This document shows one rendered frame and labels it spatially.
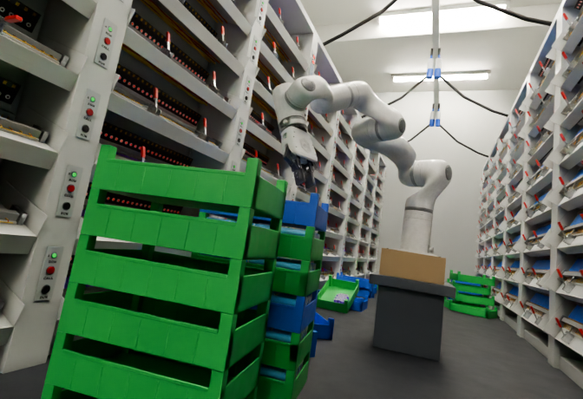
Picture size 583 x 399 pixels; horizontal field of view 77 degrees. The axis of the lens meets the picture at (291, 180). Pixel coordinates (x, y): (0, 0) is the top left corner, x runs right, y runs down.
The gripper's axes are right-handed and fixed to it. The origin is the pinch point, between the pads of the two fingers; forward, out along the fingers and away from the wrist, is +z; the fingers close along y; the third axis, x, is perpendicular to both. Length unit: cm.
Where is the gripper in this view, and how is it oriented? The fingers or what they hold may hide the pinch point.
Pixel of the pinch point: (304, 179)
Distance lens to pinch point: 101.4
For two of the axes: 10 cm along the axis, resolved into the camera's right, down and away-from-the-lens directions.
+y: 6.8, 2.2, 7.0
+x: -7.1, 4.2, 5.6
